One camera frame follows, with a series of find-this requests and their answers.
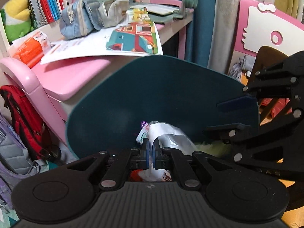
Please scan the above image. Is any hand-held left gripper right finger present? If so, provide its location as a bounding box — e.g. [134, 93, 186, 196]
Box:
[152, 138, 236, 191]

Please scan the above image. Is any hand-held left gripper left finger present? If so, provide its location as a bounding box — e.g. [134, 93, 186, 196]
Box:
[65, 138, 151, 191]

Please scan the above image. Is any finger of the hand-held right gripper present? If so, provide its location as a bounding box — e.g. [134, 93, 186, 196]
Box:
[217, 51, 304, 124]
[203, 114, 304, 169]

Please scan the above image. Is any white plastic bag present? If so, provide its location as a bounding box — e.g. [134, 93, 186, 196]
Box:
[139, 121, 198, 183]

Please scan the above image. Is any small printed packet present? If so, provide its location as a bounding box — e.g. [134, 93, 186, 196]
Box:
[136, 120, 150, 144]

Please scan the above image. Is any white green wrapper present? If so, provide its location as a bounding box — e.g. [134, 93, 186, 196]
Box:
[197, 140, 232, 158]

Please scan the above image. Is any teal trash bin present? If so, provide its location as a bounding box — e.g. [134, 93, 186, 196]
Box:
[66, 55, 260, 169]

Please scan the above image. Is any checked cloth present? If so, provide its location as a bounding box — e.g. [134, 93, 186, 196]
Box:
[229, 56, 252, 79]

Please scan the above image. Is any grey curtain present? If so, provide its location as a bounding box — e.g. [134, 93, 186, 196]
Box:
[208, 0, 278, 74]

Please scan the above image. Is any pink white chair back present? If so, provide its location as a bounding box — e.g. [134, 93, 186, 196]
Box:
[234, 0, 304, 58]

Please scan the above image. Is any blue curtain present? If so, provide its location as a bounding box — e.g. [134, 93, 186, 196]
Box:
[152, 0, 217, 67]

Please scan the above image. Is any pink desk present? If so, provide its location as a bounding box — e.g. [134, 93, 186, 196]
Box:
[0, 0, 194, 145]

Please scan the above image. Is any large picture board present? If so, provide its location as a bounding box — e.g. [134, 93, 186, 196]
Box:
[40, 21, 164, 65]

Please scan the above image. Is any green open notebook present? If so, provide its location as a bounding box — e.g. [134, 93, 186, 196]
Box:
[130, 3, 181, 24]

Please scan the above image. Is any red backpack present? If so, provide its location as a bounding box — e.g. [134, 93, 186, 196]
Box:
[0, 85, 62, 164]

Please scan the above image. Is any yellow picture book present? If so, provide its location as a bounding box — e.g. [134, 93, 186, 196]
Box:
[127, 8, 150, 25]

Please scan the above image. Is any purple backpack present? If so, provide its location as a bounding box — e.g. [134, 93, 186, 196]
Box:
[0, 114, 48, 214]

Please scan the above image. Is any grey pencil case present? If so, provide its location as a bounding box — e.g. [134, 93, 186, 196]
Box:
[98, 0, 130, 29]

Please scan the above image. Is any blue pencil case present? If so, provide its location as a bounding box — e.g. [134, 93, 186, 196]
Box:
[59, 0, 102, 40]

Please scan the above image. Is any orange packet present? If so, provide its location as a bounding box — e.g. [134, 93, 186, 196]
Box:
[12, 30, 52, 69]

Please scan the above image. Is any row of books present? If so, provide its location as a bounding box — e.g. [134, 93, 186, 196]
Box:
[20, 0, 68, 28]

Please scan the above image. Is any yellow green plush toy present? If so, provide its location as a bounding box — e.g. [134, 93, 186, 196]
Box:
[0, 0, 33, 42]

